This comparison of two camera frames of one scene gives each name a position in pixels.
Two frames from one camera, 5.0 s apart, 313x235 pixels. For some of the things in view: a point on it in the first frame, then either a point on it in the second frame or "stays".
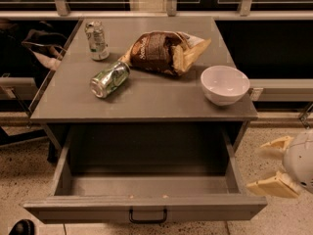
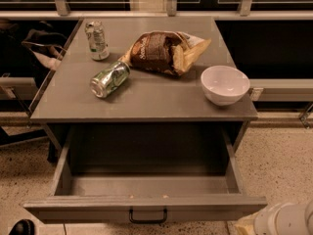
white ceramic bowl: (224, 85) stays
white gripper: (300, 161) -> (264, 221)
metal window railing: (64, 12) stays
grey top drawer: (147, 173) stays
